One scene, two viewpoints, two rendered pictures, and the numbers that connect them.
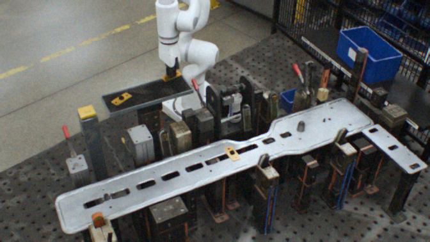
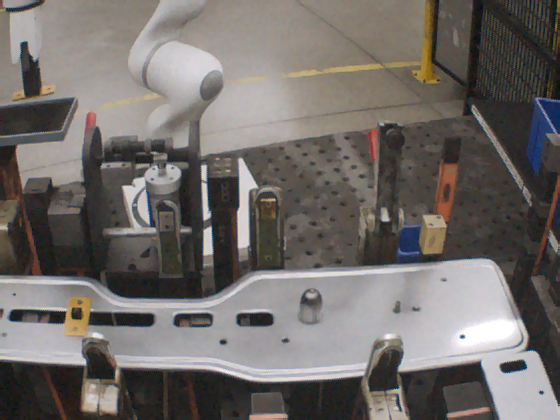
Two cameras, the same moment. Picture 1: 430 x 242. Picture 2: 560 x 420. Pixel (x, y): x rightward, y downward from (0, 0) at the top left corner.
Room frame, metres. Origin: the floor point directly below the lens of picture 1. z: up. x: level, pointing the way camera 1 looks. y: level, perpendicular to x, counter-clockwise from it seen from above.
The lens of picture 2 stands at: (0.78, -0.62, 1.68)
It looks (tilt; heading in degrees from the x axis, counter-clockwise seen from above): 35 degrees down; 21
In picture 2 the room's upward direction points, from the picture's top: 1 degrees clockwise
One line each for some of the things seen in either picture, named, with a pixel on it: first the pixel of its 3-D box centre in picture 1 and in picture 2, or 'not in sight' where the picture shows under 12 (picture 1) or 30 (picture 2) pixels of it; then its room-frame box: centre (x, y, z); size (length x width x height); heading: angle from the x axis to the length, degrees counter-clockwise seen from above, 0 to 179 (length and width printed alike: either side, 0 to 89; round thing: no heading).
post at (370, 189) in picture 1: (373, 163); not in sight; (1.41, -0.74, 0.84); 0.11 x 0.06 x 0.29; 26
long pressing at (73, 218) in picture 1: (228, 157); (65, 321); (1.30, -0.08, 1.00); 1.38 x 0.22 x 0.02; 116
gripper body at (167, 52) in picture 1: (169, 49); (27, 26); (1.56, 0.16, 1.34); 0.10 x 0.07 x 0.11; 36
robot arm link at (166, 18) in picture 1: (168, 17); not in sight; (1.56, 0.15, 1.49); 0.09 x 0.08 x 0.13; 71
